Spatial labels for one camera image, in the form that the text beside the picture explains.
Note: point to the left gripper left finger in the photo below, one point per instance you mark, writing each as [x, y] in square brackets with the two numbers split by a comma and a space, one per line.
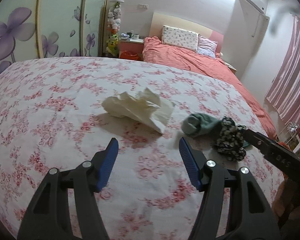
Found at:
[48, 216]

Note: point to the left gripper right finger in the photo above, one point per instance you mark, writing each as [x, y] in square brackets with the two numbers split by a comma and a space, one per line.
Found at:
[250, 215]

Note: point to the black floral scrunchie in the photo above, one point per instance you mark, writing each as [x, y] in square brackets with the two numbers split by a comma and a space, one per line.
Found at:
[229, 142]

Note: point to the pink striped curtain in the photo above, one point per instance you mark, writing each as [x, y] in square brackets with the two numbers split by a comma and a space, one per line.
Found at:
[284, 93]

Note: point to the grey green sock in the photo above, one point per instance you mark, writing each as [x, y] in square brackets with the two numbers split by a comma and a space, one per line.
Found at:
[200, 124]

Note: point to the floral pink white tablecloth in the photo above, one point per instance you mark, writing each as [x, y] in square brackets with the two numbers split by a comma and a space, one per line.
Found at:
[51, 115]

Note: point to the right bedside table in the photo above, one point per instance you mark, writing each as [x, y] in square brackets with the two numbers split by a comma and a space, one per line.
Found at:
[233, 70]

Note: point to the crumpled white paper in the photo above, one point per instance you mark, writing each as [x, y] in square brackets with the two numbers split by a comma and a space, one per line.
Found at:
[144, 106]

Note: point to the pink striped pillow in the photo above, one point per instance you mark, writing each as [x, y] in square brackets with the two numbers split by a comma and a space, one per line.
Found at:
[207, 47]

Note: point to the white air conditioner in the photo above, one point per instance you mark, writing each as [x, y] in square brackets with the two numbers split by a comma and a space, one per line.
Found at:
[245, 32]

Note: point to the pink bedside table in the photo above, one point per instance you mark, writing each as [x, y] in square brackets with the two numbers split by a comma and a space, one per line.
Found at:
[131, 49]

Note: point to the coral pink duvet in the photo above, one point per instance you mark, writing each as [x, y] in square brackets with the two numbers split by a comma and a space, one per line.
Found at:
[154, 51]

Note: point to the floral white pillow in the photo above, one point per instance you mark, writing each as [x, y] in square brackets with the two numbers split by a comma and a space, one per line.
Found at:
[178, 37]

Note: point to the floral sliding wardrobe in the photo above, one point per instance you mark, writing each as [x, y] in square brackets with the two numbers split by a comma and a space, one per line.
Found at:
[34, 29]

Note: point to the beige pink headboard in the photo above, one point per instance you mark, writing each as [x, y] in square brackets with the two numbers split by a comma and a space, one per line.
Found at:
[158, 20]

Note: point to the hanging plush toys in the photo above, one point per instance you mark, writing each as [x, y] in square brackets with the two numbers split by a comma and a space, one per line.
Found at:
[113, 28]

